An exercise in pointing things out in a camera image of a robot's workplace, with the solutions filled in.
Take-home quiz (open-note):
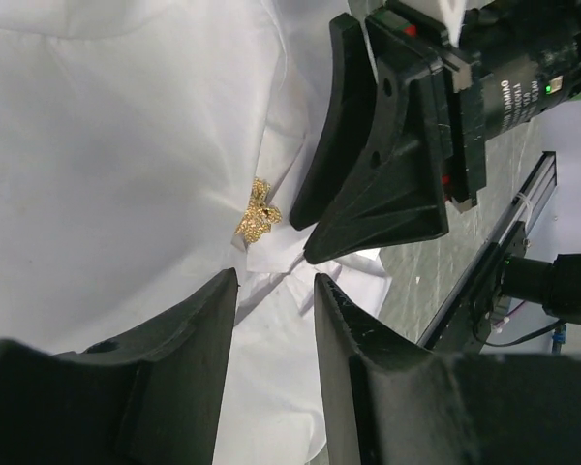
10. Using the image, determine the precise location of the white garment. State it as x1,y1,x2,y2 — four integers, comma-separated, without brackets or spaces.
0,1,390,464

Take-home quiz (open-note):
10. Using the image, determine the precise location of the aluminium rail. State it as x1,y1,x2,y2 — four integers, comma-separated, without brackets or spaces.
418,151,557,353

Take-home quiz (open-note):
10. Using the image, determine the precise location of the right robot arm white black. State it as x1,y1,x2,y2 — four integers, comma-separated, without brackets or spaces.
290,1,581,264

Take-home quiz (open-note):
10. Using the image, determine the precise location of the gold brooch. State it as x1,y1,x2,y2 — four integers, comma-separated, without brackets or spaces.
234,178,283,245

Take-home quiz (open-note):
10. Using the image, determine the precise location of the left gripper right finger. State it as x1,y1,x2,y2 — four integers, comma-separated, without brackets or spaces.
314,274,581,464

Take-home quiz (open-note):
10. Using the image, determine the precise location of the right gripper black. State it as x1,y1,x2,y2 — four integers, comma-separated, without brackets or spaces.
290,1,487,264

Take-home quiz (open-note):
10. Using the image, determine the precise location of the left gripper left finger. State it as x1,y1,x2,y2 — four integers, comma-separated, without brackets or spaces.
0,269,237,464

